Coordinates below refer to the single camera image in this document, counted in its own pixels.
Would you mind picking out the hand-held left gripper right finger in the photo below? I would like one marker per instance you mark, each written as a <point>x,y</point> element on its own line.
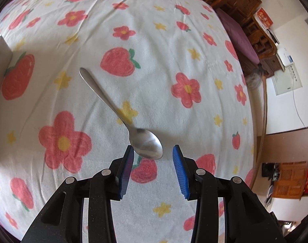
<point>180,172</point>

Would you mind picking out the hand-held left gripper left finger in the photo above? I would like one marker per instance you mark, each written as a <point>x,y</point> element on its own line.
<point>126,172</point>

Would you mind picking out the small metal spoon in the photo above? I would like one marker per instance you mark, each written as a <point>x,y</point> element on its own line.
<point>146,144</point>

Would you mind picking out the rectangular metal tray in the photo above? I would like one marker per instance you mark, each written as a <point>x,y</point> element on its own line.
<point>0,53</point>

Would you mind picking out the light wooden lattice cabinet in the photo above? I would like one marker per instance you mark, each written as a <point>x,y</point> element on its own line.
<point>288,182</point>

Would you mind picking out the grey round fan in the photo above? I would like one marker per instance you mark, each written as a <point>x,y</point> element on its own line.
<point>254,78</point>

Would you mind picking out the floral strawberry print cloth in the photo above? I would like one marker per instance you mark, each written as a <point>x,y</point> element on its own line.
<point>156,43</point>

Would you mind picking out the white electrical panel door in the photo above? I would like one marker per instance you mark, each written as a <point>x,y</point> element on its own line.
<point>287,79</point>

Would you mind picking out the wooden side table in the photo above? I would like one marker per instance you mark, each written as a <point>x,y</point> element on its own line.
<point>265,50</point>

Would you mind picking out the purple seat cushion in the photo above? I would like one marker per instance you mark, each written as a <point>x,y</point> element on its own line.
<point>235,27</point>

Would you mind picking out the white router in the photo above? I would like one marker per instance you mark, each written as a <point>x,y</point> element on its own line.
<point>285,57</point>

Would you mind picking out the red box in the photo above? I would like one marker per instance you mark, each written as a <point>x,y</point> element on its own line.
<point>263,17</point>

